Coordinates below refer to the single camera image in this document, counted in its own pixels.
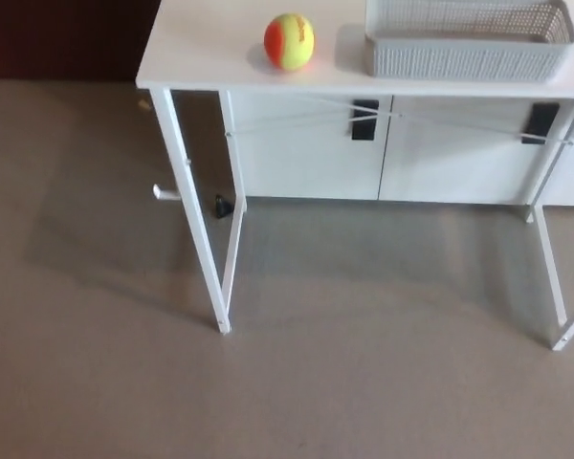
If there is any yellow and orange tennis ball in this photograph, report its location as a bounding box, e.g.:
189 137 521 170
263 12 317 73

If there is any white cabinet with doors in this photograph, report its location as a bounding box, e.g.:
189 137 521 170
218 90 574 208

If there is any grey perforated plastic basket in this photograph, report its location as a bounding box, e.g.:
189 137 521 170
364 0 574 83

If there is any black cabinet door handle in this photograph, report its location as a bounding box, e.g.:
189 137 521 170
351 98 380 142
520 102 559 143

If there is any white metal frame table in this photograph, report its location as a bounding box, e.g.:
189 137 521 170
136 0 574 353

